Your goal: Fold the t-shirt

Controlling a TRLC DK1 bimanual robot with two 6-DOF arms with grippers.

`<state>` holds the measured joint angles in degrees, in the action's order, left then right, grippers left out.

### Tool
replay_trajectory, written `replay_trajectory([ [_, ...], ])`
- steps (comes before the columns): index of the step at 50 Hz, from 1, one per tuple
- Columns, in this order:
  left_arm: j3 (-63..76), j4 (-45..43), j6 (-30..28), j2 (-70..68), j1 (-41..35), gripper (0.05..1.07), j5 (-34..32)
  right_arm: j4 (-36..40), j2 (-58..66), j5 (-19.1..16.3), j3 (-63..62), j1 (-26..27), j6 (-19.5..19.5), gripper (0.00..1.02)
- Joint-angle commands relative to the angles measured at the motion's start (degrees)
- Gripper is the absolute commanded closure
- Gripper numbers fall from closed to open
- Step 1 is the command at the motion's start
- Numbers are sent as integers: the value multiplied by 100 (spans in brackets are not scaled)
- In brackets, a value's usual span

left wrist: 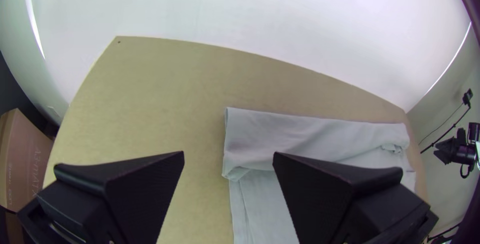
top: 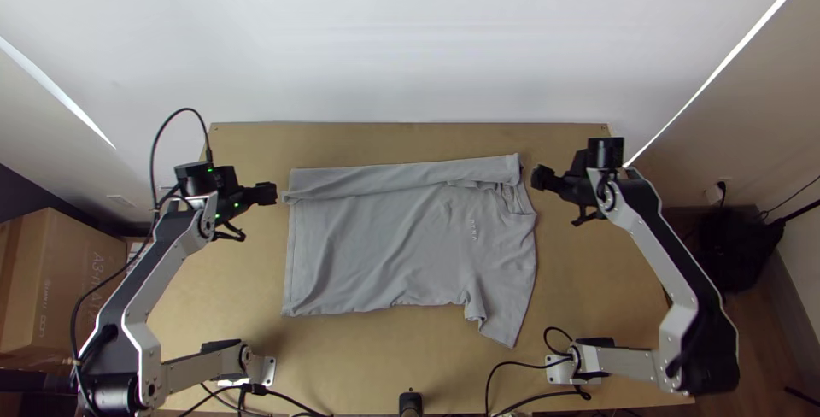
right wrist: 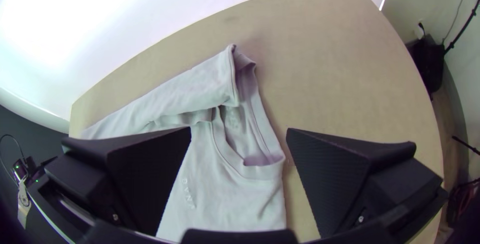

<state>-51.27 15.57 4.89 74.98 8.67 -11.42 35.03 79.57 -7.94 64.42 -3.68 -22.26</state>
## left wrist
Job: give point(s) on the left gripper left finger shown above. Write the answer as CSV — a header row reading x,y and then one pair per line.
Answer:
x,y
112,199

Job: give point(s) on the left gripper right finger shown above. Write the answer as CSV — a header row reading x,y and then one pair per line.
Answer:
x,y
337,206

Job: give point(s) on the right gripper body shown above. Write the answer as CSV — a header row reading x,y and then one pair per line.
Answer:
x,y
465,154

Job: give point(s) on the grey t-shirt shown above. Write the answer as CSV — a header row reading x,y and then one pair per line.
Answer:
x,y
300,135

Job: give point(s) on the large cardboard box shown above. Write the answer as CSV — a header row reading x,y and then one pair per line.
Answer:
x,y
18,154

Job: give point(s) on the black wall plug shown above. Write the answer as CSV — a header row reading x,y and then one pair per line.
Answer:
x,y
468,97

